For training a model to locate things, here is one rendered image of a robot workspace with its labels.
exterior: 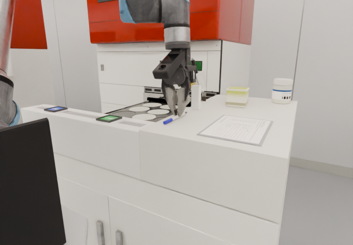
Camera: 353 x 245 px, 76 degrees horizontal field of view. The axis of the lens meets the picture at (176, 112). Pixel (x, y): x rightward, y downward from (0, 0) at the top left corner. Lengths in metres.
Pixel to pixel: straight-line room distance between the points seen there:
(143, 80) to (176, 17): 0.73
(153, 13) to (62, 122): 0.45
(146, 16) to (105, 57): 0.89
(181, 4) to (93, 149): 0.49
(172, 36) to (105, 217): 0.60
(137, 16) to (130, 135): 0.32
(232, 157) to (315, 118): 2.17
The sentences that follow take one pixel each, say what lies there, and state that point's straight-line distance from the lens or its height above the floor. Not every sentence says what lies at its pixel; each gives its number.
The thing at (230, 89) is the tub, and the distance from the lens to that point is 0.85.
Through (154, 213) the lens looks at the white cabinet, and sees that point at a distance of 0.68.
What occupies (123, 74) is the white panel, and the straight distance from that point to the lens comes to 1.44.
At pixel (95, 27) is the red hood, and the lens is 1.51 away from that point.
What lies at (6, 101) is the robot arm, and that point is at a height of 1.05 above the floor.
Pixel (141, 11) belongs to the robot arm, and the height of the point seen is 1.26.
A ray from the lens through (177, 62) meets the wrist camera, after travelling 0.63.
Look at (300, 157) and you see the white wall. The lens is 2.76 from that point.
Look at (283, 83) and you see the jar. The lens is 0.97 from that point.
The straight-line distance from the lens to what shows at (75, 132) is 0.79.
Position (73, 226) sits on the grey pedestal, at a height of 0.82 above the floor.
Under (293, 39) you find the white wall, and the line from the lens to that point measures 2.56.
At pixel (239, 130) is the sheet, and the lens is 0.59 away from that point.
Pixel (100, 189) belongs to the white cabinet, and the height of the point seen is 0.74.
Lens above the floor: 1.15
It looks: 14 degrees down
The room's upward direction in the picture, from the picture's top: straight up
